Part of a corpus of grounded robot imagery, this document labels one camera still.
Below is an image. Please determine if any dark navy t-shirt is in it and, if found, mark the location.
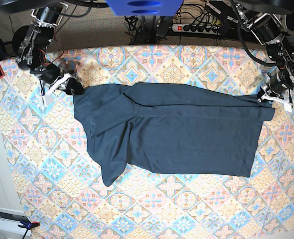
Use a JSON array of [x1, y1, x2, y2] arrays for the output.
[[73, 83, 275, 186]]

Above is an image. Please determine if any white power strip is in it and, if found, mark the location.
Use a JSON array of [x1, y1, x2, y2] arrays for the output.
[[171, 23, 219, 35]]

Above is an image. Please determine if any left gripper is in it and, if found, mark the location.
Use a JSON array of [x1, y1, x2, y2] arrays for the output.
[[257, 74, 288, 105]]

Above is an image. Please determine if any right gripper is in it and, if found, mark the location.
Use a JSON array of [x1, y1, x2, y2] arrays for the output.
[[38, 66, 84, 96]]

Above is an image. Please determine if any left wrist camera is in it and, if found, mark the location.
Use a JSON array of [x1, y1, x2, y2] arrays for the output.
[[284, 101, 294, 113]]

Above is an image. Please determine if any white floor vent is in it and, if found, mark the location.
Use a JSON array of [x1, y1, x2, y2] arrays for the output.
[[0, 207, 29, 236]]

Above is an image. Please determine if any patterned tile tablecloth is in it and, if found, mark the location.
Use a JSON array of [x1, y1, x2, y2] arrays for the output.
[[0, 45, 294, 239]]

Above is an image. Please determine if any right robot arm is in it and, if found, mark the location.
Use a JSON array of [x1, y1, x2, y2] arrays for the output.
[[12, 2, 84, 96]]

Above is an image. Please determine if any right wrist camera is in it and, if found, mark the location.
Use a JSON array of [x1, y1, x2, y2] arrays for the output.
[[41, 95, 53, 107]]

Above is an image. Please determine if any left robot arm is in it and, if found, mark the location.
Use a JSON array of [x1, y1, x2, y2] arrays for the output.
[[230, 0, 294, 111]]

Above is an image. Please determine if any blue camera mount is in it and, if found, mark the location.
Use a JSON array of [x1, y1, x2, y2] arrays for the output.
[[106, 0, 183, 16]]

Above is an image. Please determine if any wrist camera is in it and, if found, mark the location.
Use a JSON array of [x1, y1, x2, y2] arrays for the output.
[[284, 101, 294, 113], [41, 95, 53, 107]]

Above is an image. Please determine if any blue orange clamp bottom left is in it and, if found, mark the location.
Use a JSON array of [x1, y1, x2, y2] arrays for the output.
[[0, 218, 40, 237]]

